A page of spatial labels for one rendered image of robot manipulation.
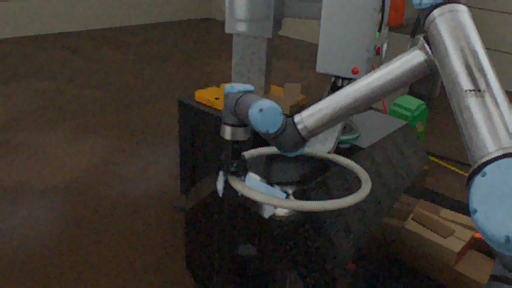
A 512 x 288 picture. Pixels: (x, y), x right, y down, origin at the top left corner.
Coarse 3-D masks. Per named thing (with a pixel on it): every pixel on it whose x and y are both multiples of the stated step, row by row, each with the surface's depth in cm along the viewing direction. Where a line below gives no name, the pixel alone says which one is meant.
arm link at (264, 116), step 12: (240, 96) 134; (252, 96) 133; (240, 108) 132; (252, 108) 128; (264, 108) 127; (276, 108) 129; (252, 120) 128; (264, 120) 128; (276, 120) 131; (264, 132) 129; (276, 132) 134
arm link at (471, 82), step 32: (416, 0) 114; (448, 0) 110; (448, 32) 104; (448, 64) 100; (480, 64) 96; (448, 96) 100; (480, 96) 91; (480, 128) 87; (480, 160) 83; (480, 192) 77; (480, 224) 74
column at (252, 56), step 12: (240, 36) 250; (252, 36) 249; (240, 48) 252; (252, 48) 252; (264, 48) 251; (240, 60) 255; (252, 60) 254; (264, 60) 254; (240, 72) 258; (252, 72) 257; (264, 72) 256; (252, 84) 260; (264, 84) 259
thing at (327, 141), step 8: (328, 88) 209; (336, 128) 193; (320, 136) 189; (328, 136) 189; (336, 136) 183; (312, 144) 185; (320, 144) 185; (328, 144) 185; (336, 144) 184; (328, 152) 176; (328, 160) 178
